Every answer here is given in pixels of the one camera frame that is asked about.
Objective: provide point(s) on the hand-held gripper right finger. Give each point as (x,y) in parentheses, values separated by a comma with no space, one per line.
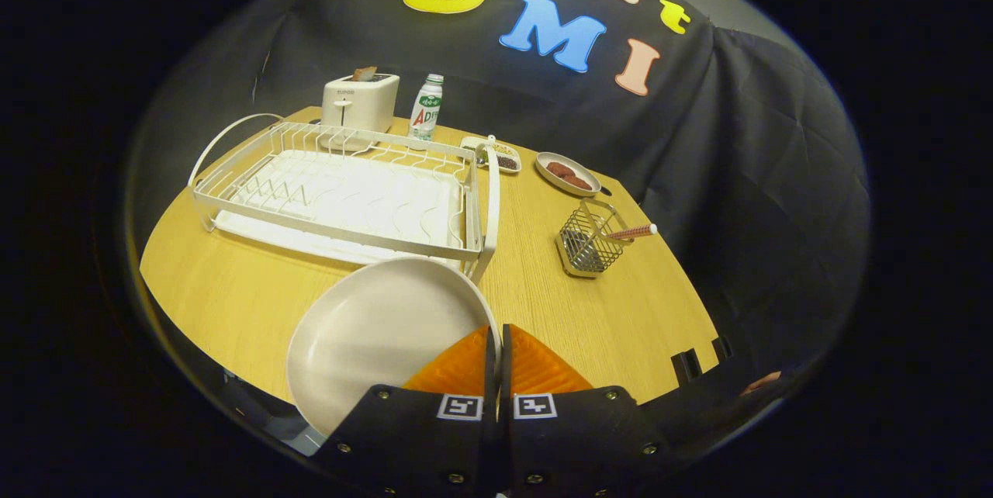
(574,436)

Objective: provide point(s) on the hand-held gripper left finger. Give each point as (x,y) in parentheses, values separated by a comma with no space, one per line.
(419,436)

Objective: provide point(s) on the white round plate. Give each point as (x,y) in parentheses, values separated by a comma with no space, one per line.
(365,335)

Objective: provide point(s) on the grey plate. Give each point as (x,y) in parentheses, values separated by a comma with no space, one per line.
(547,178)

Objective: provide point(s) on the white divided dish with beans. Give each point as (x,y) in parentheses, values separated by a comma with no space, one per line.
(506,163)

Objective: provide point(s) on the white drip tray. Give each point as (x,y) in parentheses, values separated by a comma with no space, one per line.
(365,202)

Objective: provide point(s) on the brown meat patty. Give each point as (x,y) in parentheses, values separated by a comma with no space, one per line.
(560,169)
(578,181)

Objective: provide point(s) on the black backdrop cloth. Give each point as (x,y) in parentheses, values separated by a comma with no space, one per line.
(737,172)

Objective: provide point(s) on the white bottle with green label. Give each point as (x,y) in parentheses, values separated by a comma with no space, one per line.
(425,116)

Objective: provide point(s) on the white toaster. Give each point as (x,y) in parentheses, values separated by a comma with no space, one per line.
(358,104)

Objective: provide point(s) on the brown bread slice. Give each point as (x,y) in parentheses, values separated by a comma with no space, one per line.
(364,74)

